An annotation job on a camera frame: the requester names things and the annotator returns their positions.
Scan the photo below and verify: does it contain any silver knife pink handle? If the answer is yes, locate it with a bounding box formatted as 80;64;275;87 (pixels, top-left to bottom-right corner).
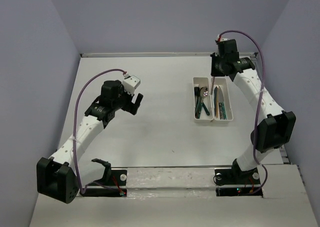
210;76;215;96

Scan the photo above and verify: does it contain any silver spoon teal handle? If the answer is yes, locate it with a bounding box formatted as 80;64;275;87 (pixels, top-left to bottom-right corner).
196;87;209;119

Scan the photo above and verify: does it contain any black spoon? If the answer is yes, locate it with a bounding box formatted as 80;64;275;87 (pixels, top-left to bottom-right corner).
194;86;200;118

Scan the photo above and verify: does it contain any teal plastic spoon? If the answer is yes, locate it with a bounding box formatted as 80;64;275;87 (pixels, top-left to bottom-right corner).
202;102;211;116

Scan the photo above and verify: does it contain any silver knife dark handle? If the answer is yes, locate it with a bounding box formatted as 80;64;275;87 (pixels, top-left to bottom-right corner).
221;102;228;120

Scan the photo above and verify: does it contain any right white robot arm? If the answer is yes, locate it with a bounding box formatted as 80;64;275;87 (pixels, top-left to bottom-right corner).
211;39;296;183

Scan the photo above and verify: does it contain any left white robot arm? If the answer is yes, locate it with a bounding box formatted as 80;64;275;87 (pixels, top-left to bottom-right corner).
36;75;143;204

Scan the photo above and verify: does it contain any white two-compartment container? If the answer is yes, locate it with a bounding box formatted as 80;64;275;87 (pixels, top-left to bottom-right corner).
192;77;234;124

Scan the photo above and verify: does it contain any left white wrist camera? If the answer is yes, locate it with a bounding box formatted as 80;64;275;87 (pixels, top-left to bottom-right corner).
122;73;141;96

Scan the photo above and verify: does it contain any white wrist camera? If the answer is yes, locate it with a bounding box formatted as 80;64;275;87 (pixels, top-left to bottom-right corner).
122;73;141;96
215;35;229;44

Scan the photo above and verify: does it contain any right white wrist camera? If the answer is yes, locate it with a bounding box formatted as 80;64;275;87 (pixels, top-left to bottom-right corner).
215;35;229;44

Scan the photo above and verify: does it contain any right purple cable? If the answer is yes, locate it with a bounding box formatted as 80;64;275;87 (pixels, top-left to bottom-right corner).
218;30;270;194

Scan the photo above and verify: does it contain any purple cable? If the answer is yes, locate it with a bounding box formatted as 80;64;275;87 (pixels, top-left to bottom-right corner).
218;30;270;194
74;69;127;196

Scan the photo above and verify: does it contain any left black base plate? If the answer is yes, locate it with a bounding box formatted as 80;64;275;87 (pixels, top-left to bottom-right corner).
79;168;128;198

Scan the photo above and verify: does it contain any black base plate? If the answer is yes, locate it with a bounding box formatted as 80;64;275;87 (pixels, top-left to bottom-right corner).
212;168;263;197
79;168;128;198

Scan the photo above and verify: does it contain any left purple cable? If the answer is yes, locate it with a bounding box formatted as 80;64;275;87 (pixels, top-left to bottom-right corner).
74;69;127;196

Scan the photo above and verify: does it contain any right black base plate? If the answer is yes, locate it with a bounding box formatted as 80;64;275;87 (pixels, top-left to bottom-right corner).
212;168;263;197

